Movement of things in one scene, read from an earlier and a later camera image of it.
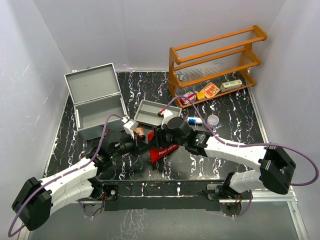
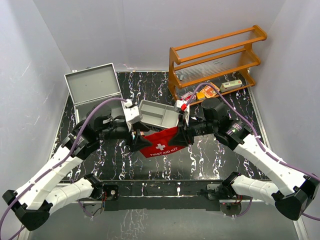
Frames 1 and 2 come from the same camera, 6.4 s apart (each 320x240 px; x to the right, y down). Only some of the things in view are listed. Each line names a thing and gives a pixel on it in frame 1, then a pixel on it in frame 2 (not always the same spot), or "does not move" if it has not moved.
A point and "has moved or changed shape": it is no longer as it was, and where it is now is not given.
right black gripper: x=159 y=137 to x=184 y=136
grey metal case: x=96 y=94 does not move
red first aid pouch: x=156 y=153 has moved or changed shape
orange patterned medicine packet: x=210 y=90 does not move
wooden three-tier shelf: x=206 y=69 does not move
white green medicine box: x=228 y=85 does not move
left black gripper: x=138 y=146 to x=136 y=142
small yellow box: x=200 y=95 does not move
